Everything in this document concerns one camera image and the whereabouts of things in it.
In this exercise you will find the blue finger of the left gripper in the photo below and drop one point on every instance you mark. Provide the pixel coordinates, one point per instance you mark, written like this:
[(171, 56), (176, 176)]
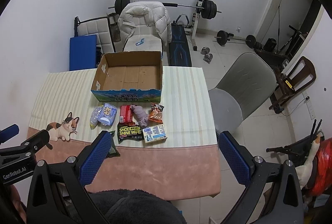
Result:
[(8, 133)]

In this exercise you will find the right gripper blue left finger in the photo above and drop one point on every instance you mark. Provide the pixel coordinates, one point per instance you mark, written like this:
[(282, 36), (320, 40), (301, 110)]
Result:
[(45, 201)]

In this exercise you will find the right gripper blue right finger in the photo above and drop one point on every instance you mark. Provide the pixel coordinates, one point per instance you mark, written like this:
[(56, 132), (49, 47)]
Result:
[(284, 203)]

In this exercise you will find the green snack packet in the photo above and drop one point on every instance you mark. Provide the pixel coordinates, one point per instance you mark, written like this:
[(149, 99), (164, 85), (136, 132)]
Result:
[(112, 148)]

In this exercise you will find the silver yellow foil pouch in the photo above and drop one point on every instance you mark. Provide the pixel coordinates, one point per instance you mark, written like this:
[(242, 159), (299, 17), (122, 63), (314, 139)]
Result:
[(93, 122)]

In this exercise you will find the black shoe shine wipes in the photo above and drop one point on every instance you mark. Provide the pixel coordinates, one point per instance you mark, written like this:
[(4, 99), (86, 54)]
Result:
[(126, 132)]

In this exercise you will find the blue cat tissue pack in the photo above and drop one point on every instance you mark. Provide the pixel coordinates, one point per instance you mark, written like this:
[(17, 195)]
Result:
[(107, 114)]

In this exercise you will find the red snack pack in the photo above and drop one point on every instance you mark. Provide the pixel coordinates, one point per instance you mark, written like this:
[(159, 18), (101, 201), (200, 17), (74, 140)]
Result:
[(126, 114)]

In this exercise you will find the blue white tissue box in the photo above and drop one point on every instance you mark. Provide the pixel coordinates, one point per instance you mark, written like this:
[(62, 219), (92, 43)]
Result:
[(154, 134)]

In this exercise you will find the orange snack bag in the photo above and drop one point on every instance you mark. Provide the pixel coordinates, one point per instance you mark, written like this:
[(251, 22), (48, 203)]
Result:
[(156, 113)]

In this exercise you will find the black fleece clothing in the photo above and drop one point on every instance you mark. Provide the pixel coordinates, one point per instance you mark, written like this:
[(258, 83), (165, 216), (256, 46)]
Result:
[(135, 206)]

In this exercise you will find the purple plush toy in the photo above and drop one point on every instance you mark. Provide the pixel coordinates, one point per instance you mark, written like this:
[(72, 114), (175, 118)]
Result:
[(141, 115)]

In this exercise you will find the white goose plush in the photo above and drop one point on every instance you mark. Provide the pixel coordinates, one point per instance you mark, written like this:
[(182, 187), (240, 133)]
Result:
[(304, 171)]

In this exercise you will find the grey shell chair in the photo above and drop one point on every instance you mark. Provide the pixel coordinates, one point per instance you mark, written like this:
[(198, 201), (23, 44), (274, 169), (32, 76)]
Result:
[(247, 84)]

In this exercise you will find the red plastic bag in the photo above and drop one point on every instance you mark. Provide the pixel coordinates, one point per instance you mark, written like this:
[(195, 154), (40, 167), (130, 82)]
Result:
[(324, 168)]

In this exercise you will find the open cardboard box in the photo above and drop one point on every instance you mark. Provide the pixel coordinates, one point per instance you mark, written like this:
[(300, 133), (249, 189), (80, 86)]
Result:
[(135, 76)]

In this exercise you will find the chrome dumbbell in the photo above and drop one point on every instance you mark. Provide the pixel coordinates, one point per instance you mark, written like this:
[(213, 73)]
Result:
[(205, 50), (208, 58)]

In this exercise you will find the dark wooden chair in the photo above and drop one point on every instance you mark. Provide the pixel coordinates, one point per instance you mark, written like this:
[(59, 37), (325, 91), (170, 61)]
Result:
[(301, 76)]

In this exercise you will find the blue foam board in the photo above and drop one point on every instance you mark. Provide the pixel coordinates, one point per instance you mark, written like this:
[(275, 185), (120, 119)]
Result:
[(82, 54)]

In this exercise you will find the blue black weight bench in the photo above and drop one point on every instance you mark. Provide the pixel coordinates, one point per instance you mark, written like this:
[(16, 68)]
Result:
[(179, 52)]

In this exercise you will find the floor barbell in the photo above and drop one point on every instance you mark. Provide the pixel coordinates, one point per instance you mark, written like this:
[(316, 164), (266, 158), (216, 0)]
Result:
[(223, 37)]

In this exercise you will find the blue packet on chair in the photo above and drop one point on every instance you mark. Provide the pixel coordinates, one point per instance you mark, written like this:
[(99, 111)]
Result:
[(140, 42)]

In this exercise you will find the white padded chair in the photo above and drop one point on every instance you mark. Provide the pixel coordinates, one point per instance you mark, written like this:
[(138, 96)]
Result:
[(152, 43)]

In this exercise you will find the white barbell rack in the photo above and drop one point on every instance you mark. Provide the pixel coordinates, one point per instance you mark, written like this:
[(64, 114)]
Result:
[(195, 20)]

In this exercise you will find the white quilted side chair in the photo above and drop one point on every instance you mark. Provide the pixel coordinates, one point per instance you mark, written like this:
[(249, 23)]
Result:
[(100, 27)]

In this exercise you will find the white puffer jacket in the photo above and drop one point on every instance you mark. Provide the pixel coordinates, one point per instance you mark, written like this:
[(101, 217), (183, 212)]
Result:
[(143, 18)]

